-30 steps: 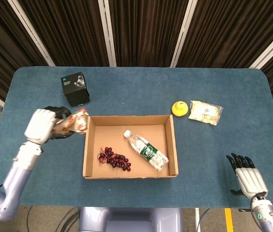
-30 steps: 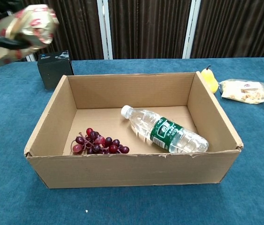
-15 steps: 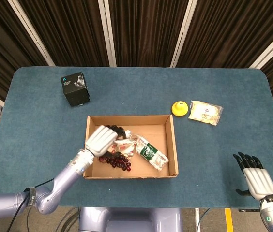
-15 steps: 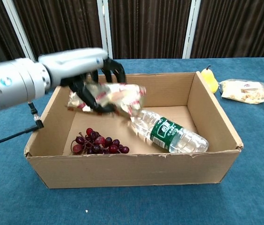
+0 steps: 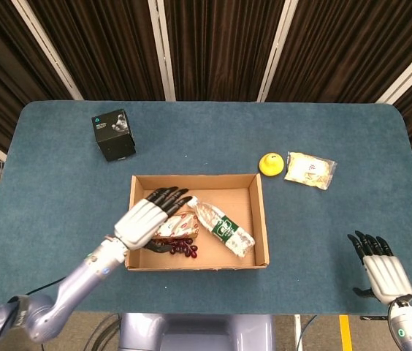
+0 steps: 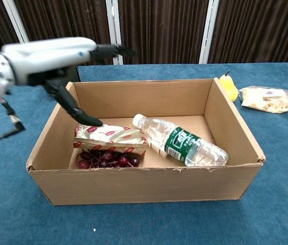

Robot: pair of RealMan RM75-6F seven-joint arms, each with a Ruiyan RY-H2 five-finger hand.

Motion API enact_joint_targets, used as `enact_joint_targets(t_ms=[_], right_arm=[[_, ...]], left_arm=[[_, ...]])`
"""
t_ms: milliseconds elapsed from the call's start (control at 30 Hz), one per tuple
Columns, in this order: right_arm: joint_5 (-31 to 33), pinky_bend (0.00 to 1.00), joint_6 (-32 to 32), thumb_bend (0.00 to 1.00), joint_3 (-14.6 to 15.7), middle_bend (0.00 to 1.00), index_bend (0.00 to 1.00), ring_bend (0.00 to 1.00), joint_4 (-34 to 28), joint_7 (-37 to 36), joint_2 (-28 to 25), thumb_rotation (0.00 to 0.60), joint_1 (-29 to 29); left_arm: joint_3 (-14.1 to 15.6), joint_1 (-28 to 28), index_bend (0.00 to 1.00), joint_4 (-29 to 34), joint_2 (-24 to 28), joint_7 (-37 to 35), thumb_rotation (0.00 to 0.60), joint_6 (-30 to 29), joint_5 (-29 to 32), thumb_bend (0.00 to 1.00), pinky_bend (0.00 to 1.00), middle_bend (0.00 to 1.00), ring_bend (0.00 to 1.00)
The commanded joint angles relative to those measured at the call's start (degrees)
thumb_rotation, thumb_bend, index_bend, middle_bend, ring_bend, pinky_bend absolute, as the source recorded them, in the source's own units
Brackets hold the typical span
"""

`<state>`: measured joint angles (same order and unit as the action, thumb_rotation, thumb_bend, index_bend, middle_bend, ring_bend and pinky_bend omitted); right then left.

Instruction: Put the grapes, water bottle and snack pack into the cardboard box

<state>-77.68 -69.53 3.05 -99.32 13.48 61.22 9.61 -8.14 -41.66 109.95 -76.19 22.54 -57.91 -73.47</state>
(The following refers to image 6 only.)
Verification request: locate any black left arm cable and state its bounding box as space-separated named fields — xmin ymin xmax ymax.
xmin=0 ymin=98 xmax=27 ymax=149

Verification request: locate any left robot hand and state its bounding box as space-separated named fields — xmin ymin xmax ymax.
xmin=0 ymin=37 xmax=137 ymax=127

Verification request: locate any white partition post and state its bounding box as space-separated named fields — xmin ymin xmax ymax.
xmin=2 ymin=0 xmax=30 ymax=44
xmin=105 ymin=0 xmax=124 ymax=65
xmin=199 ymin=0 xmax=221 ymax=64

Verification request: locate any blue table cloth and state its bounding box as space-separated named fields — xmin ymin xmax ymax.
xmin=0 ymin=61 xmax=288 ymax=245

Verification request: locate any transparent water bottle green label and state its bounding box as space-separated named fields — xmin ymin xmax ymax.
xmin=132 ymin=114 xmax=229 ymax=167

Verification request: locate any red patterned snack packet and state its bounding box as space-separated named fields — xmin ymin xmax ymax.
xmin=73 ymin=124 xmax=149 ymax=156

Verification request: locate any open cardboard box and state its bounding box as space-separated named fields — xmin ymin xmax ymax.
xmin=26 ymin=78 xmax=266 ymax=206

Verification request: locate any yellow pear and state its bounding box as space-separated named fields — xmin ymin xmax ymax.
xmin=219 ymin=70 xmax=239 ymax=103

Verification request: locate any red grape bunch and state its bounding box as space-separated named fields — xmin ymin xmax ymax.
xmin=77 ymin=150 xmax=141 ymax=169

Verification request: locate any clear snack bag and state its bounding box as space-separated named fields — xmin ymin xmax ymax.
xmin=237 ymin=85 xmax=288 ymax=114

